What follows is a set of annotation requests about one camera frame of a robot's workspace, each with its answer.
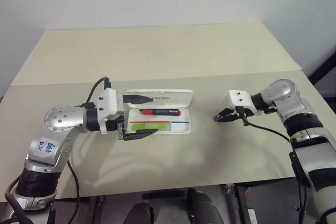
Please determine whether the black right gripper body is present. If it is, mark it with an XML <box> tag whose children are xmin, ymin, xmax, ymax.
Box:
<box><xmin>230</xmin><ymin>106</ymin><xmax>246</xmax><ymax>120</ymax></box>

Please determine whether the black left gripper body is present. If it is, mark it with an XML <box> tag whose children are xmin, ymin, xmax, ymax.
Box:
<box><xmin>106</xmin><ymin>115</ymin><xmax>127</xmax><ymax>141</ymax></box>

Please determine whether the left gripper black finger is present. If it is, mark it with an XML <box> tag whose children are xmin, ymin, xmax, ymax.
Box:
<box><xmin>123</xmin><ymin>93</ymin><xmax>153</xmax><ymax>109</ymax></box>
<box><xmin>123</xmin><ymin>129</ymin><xmax>159</xmax><ymax>142</ymax></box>

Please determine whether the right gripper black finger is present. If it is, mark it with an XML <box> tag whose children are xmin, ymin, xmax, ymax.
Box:
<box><xmin>215</xmin><ymin>112</ymin><xmax>238</xmax><ymax>122</ymax></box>
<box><xmin>214</xmin><ymin>107</ymin><xmax>233</xmax><ymax>119</ymax></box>

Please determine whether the green eraser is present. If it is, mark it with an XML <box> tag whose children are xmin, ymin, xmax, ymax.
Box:
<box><xmin>132</xmin><ymin>123</ymin><xmax>171</xmax><ymax>133</ymax></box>

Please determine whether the black marker with red cap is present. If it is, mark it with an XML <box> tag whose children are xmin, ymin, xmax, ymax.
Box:
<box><xmin>139</xmin><ymin>108</ymin><xmax>182</xmax><ymax>116</ymax></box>

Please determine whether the white plastic pencil case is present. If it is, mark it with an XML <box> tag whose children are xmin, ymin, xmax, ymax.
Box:
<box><xmin>122</xmin><ymin>89</ymin><xmax>194</xmax><ymax>135</ymax></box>

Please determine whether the dark rounded shape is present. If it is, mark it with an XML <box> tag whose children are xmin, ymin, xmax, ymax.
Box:
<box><xmin>123</xmin><ymin>202</ymin><xmax>155</xmax><ymax>224</ymax></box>
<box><xmin>186</xmin><ymin>187</ymin><xmax>224</xmax><ymax>224</ymax></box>

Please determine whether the metal table leg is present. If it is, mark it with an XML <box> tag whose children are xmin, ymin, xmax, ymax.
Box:
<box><xmin>90</xmin><ymin>196</ymin><xmax>106</xmax><ymax>224</ymax></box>
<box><xmin>223</xmin><ymin>183</ymin><xmax>253</xmax><ymax>224</ymax></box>

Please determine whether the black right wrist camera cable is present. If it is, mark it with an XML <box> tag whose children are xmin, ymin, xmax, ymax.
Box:
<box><xmin>236</xmin><ymin>106</ymin><xmax>291</xmax><ymax>143</ymax></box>

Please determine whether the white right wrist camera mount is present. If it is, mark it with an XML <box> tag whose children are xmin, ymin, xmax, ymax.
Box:
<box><xmin>227</xmin><ymin>90</ymin><xmax>262</xmax><ymax>116</ymax></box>

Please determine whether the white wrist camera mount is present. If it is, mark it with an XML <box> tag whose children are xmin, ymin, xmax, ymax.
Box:
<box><xmin>227</xmin><ymin>90</ymin><xmax>262</xmax><ymax>116</ymax></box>
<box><xmin>96</xmin><ymin>88</ymin><xmax>125</xmax><ymax>135</ymax></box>

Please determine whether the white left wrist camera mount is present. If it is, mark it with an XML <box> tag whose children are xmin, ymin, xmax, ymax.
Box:
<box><xmin>96</xmin><ymin>88</ymin><xmax>125</xmax><ymax>135</ymax></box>

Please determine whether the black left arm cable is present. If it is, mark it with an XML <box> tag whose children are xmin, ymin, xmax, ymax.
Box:
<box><xmin>67</xmin><ymin>77</ymin><xmax>112</xmax><ymax>224</ymax></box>

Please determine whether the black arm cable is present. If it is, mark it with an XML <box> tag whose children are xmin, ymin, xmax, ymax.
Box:
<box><xmin>67</xmin><ymin>77</ymin><xmax>112</xmax><ymax>224</ymax></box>
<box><xmin>289</xmin><ymin>152</ymin><xmax>310</xmax><ymax>224</ymax></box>

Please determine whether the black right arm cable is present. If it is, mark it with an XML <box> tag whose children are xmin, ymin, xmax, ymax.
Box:
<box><xmin>289</xmin><ymin>152</ymin><xmax>310</xmax><ymax>224</ymax></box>

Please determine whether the dark furniture frame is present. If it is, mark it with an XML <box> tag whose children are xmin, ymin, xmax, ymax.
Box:
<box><xmin>308</xmin><ymin>56</ymin><xmax>336</xmax><ymax>99</ymax></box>

